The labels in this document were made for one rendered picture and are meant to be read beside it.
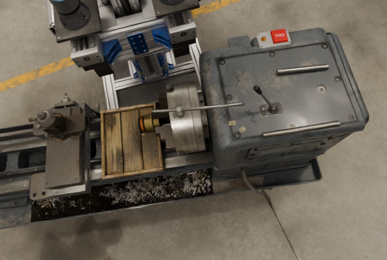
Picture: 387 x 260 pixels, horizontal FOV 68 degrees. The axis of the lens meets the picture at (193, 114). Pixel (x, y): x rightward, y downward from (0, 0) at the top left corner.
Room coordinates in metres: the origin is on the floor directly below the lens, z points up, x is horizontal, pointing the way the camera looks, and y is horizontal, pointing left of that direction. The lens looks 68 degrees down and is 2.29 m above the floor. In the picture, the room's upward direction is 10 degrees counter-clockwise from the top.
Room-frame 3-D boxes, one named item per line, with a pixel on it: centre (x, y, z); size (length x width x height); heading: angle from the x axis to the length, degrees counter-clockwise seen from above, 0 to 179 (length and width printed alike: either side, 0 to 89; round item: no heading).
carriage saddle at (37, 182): (0.48, 0.70, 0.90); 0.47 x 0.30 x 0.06; 179
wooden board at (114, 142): (0.47, 0.34, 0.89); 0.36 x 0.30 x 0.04; 179
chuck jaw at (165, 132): (0.38, 0.12, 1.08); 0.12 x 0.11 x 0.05; 179
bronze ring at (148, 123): (0.47, 0.20, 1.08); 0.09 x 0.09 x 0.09; 89
